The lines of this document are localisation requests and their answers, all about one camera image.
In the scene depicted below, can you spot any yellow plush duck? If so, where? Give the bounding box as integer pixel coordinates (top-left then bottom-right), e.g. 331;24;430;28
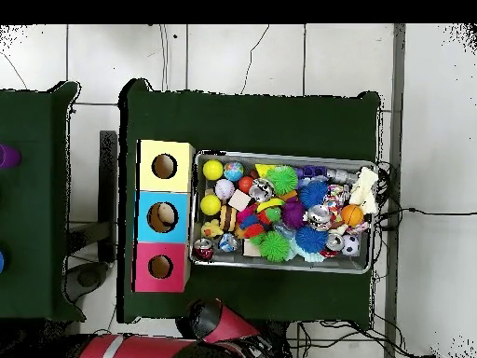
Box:
200;218;225;239

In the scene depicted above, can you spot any wooden box with three holes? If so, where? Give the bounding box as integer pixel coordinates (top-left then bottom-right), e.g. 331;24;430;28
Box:
131;139;197;294

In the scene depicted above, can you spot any plain wooden cube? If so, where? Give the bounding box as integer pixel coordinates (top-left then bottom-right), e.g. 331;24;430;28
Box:
227;188;253;213

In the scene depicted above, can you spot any white toy baseball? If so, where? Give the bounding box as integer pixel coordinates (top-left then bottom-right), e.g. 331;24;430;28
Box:
214;178;237;201

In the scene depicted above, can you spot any toy hamburger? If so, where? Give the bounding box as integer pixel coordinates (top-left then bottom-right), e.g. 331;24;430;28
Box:
218;204;239;233

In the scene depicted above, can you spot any globe print ball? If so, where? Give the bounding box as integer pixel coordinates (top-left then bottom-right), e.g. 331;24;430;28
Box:
223;160;245;183

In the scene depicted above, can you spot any yellow ball with seam lines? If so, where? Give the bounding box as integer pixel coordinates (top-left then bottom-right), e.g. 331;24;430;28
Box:
199;194;223;216

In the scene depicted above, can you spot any purple spiky rubber toy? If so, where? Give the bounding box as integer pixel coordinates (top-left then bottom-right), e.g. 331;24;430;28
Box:
280;200;307;229

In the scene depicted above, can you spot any crushed red drink can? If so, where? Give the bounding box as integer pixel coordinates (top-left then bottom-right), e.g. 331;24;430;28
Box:
193;237;215;262

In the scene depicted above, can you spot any beige rounded object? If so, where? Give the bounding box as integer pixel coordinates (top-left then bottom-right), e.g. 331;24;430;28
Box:
157;203;178;227

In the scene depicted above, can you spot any dark green tablecloth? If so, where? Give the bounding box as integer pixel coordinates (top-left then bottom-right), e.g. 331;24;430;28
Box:
117;78;381;324
0;80;88;323

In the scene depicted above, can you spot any orange toy basketball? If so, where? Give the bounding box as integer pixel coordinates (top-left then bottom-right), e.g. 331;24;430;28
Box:
340;203;365;227

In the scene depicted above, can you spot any black upright panel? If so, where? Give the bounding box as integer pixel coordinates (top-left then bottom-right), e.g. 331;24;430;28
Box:
98;130;118;262

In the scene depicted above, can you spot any purple cup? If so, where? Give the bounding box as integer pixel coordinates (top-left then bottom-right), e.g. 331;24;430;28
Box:
0;144;22;170

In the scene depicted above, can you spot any silver wire mesh bin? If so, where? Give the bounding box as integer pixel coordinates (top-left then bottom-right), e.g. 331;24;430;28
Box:
188;149;379;275

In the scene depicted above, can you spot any black power cable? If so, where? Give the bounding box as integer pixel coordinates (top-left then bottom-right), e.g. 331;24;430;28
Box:
374;206;477;230

